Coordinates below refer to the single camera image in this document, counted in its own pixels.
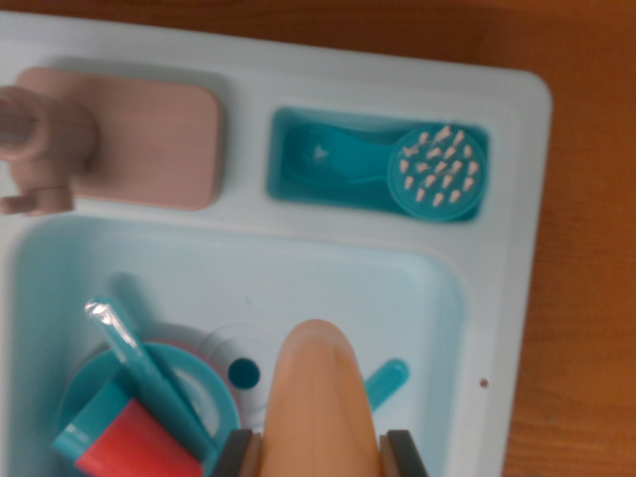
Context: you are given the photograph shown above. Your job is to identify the gripper left finger with grey pad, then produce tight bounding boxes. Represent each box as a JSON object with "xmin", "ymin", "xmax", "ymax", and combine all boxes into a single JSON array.
[{"xmin": 213, "ymin": 428, "xmax": 263, "ymax": 477}]

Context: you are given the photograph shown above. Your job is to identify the gripper right finger with grey pad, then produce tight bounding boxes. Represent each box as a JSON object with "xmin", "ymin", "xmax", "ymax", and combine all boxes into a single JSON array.
[{"xmin": 379, "ymin": 428, "xmax": 430, "ymax": 477}]

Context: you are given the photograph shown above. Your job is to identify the beige toy detergent bottle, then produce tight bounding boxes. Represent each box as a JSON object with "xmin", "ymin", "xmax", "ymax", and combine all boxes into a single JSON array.
[{"xmin": 260, "ymin": 317, "xmax": 387, "ymax": 477}]

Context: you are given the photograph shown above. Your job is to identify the light blue toy sink unit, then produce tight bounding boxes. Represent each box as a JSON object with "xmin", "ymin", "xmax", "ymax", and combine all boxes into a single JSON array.
[{"xmin": 0, "ymin": 9, "xmax": 555, "ymax": 477}]

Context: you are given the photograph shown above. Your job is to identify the teal plastic toy plate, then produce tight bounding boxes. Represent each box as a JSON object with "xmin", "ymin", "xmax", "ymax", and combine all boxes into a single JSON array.
[{"xmin": 56, "ymin": 341, "xmax": 242, "ymax": 477}]

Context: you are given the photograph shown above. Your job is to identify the teal plastic toy fork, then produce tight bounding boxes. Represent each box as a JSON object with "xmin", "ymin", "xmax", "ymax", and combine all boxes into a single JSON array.
[{"xmin": 363, "ymin": 358, "xmax": 410, "ymax": 414}]

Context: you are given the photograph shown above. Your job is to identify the red and teal toy cup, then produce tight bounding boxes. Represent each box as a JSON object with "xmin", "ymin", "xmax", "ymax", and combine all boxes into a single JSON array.
[{"xmin": 51, "ymin": 381, "xmax": 206, "ymax": 477}]

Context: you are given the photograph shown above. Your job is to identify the teal dish brush white bristles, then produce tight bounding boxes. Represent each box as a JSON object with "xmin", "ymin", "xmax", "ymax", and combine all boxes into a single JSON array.
[{"xmin": 283, "ymin": 123, "xmax": 486, "ymax": 223}]

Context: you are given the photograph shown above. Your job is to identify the grey toy faucet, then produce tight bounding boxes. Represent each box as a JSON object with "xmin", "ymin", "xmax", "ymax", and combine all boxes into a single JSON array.
[{"xmin": 0, "ymin": 67, "xmax": 223, "ymax": 218}]

